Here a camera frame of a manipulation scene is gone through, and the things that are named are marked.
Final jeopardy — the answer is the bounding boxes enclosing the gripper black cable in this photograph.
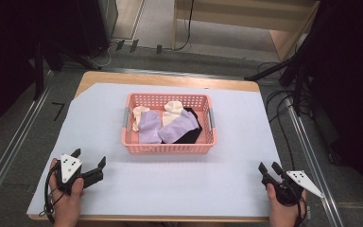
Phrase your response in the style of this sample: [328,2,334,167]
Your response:
[43,164,64,223]
[295,195,308,227]

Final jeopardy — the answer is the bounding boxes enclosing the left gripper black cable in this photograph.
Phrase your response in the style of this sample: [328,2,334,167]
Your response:
[43,164,64,223]

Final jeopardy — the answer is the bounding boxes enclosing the black sock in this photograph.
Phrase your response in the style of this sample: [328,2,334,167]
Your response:
[162,107,203,145]

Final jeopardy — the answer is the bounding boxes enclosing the white table sheet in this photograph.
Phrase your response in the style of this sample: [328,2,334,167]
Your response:
[26,82,282,218]

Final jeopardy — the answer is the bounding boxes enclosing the black floor cables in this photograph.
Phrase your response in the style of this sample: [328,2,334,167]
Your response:
[256,61,298,171]

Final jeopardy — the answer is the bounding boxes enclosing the white floor cable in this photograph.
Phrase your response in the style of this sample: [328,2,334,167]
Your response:
[86,43,118,68]

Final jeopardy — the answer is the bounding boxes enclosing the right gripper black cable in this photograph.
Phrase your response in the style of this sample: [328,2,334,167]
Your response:
[295,195,308,227]

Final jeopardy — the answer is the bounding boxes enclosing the dark metal cabinet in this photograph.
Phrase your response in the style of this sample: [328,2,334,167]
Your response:
[75,0,119,58]

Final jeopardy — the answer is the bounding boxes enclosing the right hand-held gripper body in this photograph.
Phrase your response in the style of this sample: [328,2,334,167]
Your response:
[263,170,325,206]

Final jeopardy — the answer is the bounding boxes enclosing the metal floor rail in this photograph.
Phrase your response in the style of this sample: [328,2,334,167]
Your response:
[285,96,345,227]
[0,84,53,218]

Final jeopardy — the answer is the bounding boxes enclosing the hanging black cable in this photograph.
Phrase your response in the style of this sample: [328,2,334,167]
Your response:
[174,0,195,52]

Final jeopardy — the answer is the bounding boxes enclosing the folded purple sock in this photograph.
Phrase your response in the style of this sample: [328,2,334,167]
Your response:
[137,110,163,145]

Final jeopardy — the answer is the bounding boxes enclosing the dark curtain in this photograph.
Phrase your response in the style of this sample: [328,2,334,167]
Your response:
[308,0,363,213]
[0,0,80,140]

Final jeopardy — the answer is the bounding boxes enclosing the light wooden furniture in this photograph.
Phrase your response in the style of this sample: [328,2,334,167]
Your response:
[172,0,320,62]

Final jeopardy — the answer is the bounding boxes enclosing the person's left hand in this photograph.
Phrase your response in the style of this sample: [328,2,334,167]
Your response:
[49,158,85,217]

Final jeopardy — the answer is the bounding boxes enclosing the small cream sock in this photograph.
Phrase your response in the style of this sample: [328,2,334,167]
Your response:
[131,105,151,132]

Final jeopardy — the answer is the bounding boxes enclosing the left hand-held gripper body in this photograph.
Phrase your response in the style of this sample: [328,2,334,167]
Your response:
[55,153,104,195]

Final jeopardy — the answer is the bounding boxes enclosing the black metal stand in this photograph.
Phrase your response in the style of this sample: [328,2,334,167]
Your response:
[244,18,329,117]
[32,37,103,100]

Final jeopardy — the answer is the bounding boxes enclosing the large cream sock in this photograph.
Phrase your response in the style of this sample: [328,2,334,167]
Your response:
[162,100,184,127]

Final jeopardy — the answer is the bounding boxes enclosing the pink plastic basket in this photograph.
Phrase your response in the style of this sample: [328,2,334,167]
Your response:
[121,92,217,155]

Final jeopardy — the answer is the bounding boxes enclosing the person's right hand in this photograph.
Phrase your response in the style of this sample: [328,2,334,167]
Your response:
[267,183,307,219]

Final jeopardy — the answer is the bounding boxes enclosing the long purple sock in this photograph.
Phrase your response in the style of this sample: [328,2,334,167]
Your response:
[158,108,200,144]

